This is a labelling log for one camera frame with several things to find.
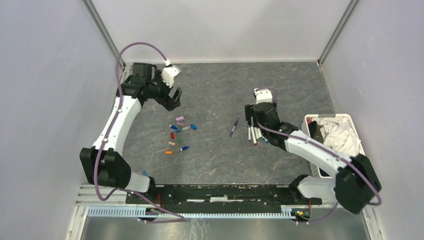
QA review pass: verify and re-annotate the slotted cable duct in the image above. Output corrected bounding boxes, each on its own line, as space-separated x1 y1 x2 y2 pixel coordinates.
87 206 296 220

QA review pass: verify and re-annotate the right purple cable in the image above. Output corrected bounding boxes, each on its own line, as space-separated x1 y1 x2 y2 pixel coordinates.
255 86 383 226

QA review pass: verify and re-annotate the white cloth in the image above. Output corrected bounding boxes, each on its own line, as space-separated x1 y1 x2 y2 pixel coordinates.
312 116 364 156

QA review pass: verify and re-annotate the white plastic basket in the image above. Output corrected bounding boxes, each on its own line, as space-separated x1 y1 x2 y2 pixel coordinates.
301 113 373 181

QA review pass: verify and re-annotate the dark purple pen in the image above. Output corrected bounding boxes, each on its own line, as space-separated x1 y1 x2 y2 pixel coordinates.
229 116 241 137

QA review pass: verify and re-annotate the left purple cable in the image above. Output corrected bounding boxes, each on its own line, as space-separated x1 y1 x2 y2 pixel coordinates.
93 41 186 225

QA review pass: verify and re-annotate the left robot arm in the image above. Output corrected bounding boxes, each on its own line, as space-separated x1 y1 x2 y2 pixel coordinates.
79 63 182 204

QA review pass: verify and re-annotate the red capped marker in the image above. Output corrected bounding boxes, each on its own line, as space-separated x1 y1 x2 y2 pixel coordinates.
249 125 258 146

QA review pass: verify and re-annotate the purple cable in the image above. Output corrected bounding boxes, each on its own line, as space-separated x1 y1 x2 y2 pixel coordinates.
255 86 383 226
93 41 186 225

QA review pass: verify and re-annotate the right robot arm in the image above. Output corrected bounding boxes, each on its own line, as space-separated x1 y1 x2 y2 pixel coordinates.
244 102 383 214

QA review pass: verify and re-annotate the green capped marker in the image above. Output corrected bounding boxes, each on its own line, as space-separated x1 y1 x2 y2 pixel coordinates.
254 127 263 140

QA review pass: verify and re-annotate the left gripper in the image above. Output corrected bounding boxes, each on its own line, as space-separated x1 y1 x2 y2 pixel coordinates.
146 70 182 111

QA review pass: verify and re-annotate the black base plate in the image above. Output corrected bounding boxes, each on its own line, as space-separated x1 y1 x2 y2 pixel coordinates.
144 184 322 214

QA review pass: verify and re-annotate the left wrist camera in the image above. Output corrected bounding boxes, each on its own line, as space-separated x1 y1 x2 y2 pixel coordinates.
161 59 181 89

